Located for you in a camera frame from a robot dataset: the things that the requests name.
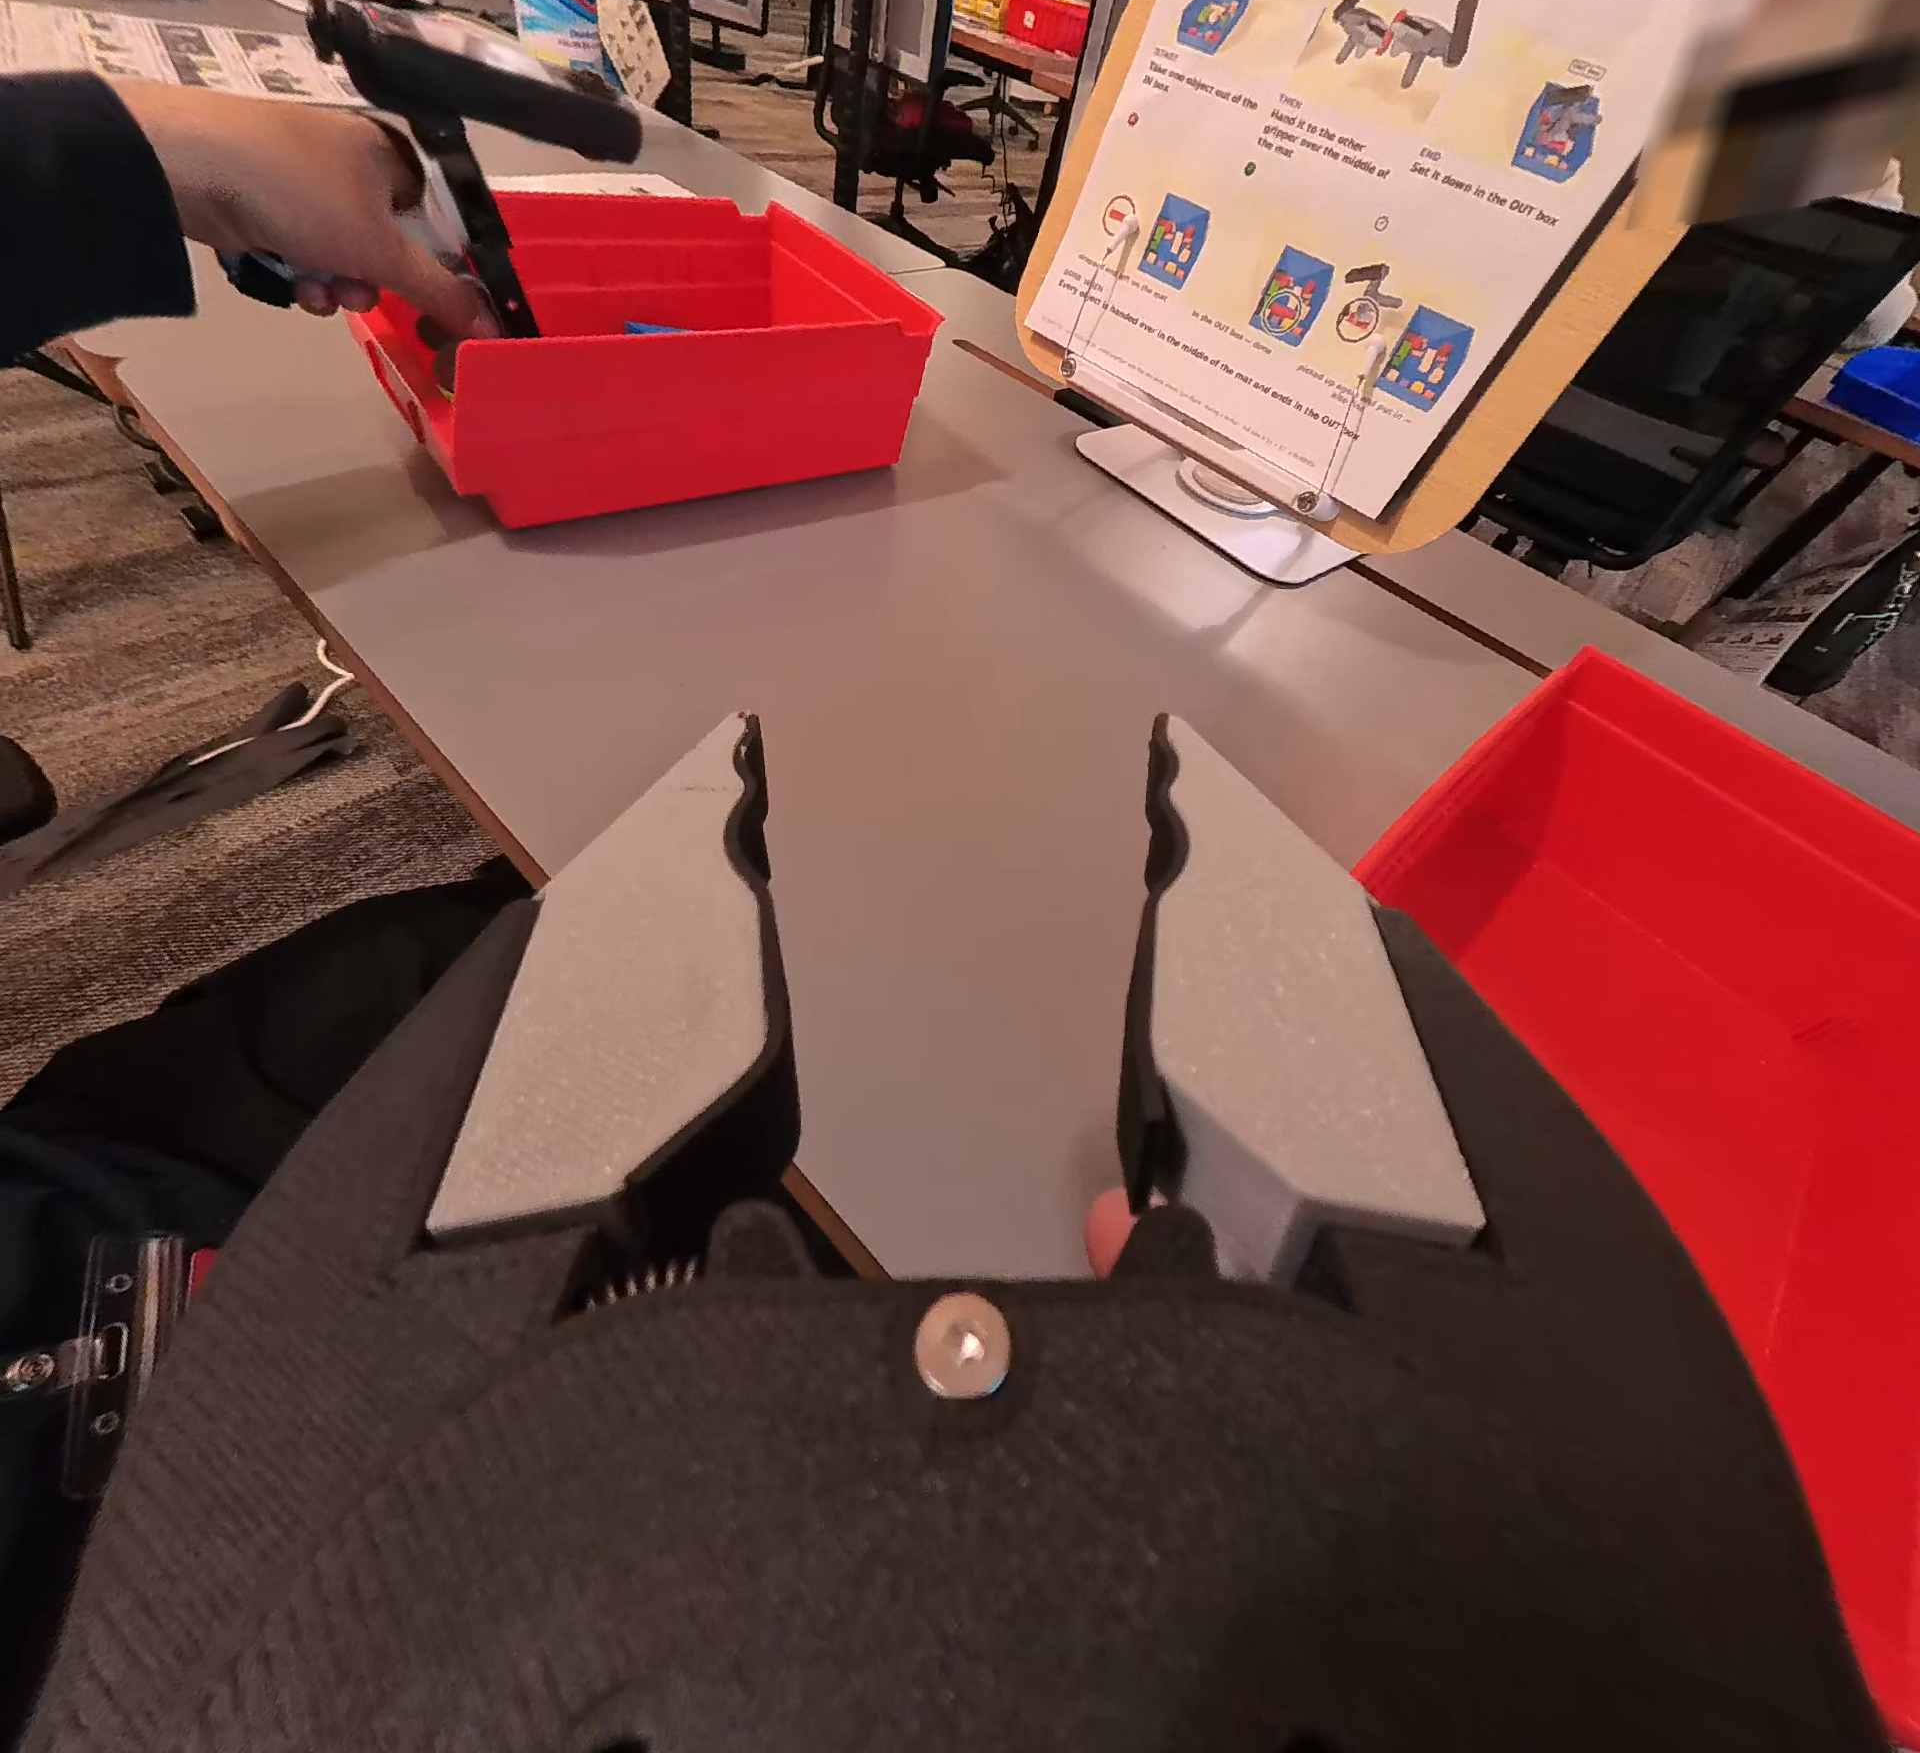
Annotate clear badge holder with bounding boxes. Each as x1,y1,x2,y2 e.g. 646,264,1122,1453
0,1229,203,1503

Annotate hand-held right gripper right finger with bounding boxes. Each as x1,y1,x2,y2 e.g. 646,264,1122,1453
1118,712,1487,1283

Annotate instruction poster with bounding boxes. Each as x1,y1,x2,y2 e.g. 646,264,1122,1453
1035,0,1883,529

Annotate blue plastic bin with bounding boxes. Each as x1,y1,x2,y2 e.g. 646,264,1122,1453
1828,344,1920,445

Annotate black mesh office chair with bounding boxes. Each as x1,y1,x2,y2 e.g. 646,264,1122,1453
1477,197,1920,574

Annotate person's left hand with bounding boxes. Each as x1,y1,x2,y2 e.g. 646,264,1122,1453
112,80,507,346

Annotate white floor cable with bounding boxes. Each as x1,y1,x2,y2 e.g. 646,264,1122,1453
267,640,359,738

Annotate red plastic bin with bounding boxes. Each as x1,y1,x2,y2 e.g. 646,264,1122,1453
348,190,948,535
1349,646,1920,1699

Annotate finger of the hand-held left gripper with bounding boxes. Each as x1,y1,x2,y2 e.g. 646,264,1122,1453
423,117,544,344

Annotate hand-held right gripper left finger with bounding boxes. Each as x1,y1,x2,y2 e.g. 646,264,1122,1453
423,711,804,1245

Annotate person's left forearm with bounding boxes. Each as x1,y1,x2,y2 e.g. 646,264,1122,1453
0,71,194,364

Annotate picture-printed paper sheet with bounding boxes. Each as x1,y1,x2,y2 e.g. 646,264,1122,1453
0,0,372,110

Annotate black floor straps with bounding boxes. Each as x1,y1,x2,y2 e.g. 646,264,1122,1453
0,682,365,891

